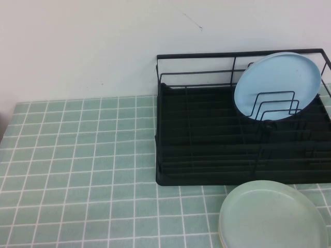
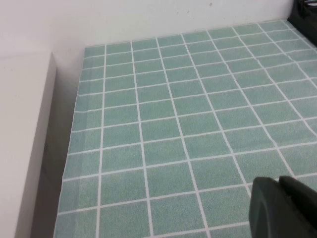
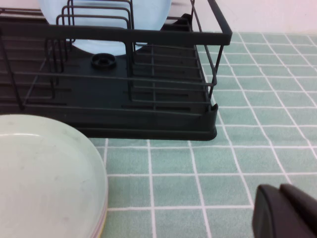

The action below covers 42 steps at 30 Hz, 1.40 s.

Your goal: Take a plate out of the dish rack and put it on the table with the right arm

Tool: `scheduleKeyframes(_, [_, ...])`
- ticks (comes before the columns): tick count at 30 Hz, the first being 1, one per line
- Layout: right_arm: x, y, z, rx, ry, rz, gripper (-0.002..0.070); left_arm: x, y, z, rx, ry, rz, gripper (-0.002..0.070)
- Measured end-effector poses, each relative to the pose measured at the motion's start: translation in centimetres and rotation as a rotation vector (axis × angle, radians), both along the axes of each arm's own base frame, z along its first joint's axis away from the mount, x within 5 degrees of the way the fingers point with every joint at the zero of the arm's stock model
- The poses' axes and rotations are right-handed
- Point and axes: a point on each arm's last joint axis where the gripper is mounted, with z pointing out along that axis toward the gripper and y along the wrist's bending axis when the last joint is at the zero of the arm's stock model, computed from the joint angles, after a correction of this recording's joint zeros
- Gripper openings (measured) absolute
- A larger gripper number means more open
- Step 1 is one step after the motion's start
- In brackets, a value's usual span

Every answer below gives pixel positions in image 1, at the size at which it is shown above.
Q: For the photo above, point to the green checked tablecloth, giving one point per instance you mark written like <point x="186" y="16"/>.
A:
<point x="77" y="155"/>

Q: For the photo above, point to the black drip tray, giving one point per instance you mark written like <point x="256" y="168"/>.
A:
<point x="207" y="160"/>

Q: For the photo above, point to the light blue round plate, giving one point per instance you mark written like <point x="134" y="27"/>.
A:
<point x="279" y="77"/>

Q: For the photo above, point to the pale green round plate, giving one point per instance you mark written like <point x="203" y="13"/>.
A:
<point x="271" y="217"/>

